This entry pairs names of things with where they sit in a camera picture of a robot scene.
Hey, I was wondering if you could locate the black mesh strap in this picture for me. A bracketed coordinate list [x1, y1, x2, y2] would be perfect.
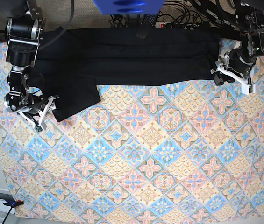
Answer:
[135, 14, 157, 39]

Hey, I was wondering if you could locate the blue clamp bottom left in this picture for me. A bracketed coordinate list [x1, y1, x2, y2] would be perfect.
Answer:
[2, 200, 24, 224]

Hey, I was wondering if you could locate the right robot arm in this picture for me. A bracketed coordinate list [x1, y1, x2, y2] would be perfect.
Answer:
[0, 0, 58, 132]

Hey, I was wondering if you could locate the white power strip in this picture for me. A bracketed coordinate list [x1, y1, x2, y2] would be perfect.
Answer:
[155, 21, 201, 30]

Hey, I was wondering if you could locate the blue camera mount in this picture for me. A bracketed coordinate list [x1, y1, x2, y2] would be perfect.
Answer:
[93, 0, 165, 15]

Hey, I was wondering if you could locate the patterned tablecloth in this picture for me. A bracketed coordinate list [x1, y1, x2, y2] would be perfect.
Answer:
[0, 43, 264, 224]

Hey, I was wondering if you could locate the black T-shirt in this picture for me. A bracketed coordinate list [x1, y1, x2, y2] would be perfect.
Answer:
[28, 28, 220, 121]

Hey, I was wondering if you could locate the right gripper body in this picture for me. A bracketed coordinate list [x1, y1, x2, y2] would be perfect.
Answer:
[4, 93, 49, 117]

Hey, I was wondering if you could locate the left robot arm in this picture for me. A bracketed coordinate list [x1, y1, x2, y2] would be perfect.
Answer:
[193, 0, 264, 95]

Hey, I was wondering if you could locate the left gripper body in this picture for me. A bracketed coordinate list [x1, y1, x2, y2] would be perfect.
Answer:
[218, 49, 257, 82]

